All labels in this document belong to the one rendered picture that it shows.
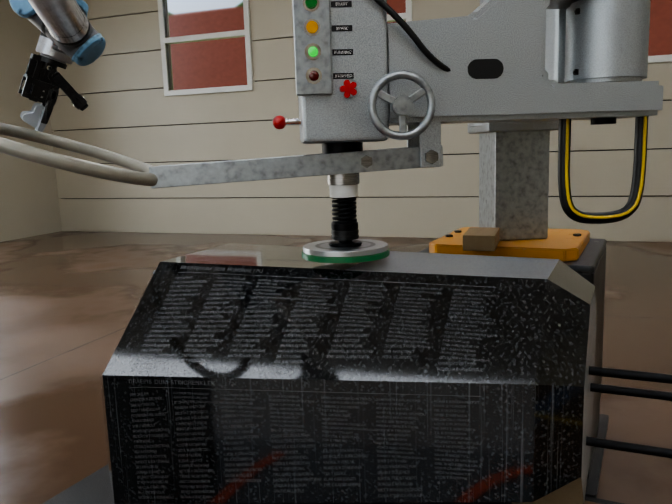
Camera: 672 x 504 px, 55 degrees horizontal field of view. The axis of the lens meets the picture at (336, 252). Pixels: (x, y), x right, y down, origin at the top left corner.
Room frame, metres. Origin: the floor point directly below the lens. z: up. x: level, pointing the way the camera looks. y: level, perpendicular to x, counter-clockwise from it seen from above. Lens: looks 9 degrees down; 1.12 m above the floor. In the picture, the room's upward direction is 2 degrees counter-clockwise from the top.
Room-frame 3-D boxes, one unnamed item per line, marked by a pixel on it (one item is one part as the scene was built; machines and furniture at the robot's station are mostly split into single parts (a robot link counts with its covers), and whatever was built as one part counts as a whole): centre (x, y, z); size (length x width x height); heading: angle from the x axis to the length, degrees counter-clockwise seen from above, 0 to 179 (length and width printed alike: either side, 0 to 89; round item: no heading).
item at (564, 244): (2.29, -0.64, 0.76); 0.49 x 0.49 x 0.05; 64
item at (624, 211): (1.64, -0.68, 1.06); 0.23 x 0.03 x 0.32; 94
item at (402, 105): (1.48, -0.15, 1.20); 0.15 x 0.10 x 0.15; 94
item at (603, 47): (1.64, -0.68, 1.35); 0.19 x 0.19 x 0.20
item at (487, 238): (2.08, -0.48, 0.81); 0.20 x 0.10 x 0.05; 162
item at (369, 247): (1.59, -0.02, 0.87); 0.21 x 0.21 x 0.01
